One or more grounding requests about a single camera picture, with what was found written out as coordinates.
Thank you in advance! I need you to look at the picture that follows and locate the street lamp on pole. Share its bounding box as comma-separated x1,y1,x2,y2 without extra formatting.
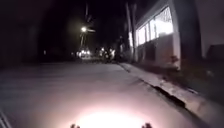
78,3,97,54

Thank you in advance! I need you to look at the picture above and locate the raised concrete sidewalk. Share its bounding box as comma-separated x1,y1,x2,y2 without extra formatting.
117,61,224,128

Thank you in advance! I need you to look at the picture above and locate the vehicle with headlights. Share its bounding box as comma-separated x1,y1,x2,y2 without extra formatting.
75,49,93,61

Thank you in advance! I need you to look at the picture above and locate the robot's own part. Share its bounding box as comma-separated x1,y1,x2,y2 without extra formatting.
141,122,153,128
69,123,81,128

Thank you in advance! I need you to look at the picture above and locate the utility pole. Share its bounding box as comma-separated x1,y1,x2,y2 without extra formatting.
125,1,135,63

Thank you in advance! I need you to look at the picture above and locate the grey concrete road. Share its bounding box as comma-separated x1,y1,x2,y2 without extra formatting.
0,61,208,128

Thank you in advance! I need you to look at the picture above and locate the building with lit windows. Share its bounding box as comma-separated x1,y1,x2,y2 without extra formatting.
127,0,224,71

